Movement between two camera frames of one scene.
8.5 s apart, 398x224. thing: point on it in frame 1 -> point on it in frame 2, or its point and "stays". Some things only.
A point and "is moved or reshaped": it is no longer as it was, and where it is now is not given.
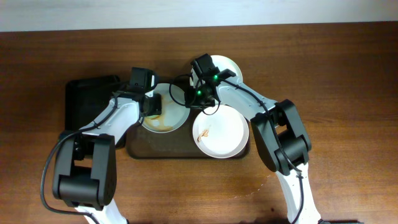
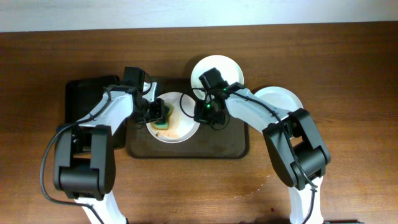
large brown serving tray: (143, 143) stays
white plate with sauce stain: (175, 112) -> (278, 98)
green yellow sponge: (152, 116) is moved or reshaped
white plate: (221, 134) -> (175, 126)
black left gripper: (158, 105) stays
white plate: (222, 63) stays
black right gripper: (191, 102) -> (198, 116)
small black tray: (84, 97) stays
